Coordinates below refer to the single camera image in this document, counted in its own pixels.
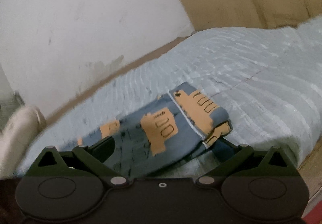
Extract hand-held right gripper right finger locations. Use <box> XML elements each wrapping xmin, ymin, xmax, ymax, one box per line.
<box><xmin>196</xmin><ymin>138</ymin><xmax>299</xmax><ymax>187</ymax></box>

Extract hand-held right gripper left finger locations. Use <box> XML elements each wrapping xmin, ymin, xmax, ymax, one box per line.
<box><xmin>30</xmin><ymin>136</ymin><xmax>132</xmax><ymax>187</ymax></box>

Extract blue pants with orange cars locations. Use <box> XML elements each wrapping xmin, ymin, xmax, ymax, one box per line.
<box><xmin>77</xmin><ymin>82</ymin><xmax>233</xmax><ymax>177</ymax></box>

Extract light blue ribbed bed quilt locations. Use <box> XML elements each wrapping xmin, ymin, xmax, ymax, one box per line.
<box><xmin>16</xmin><ymin>16</ymin><xmax>322</xmax><ymax>179</ymax></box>

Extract cream comforter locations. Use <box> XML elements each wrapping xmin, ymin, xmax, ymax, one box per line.
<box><xmin>0</xmin><ymin>105</ymin><xmax>47</xmax><ymax>178</ymax></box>

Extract red object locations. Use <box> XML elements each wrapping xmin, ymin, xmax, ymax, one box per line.
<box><xmin>301</xmin><ymin>203</ymin><xmax>322</xmax><ymax>224</ymax></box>

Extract brown wooden bed frame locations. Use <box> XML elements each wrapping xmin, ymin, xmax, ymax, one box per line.
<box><xmin>45</xmin><ymin>35</ymin><xmax>322</xmax><ymax>205</ymax></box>

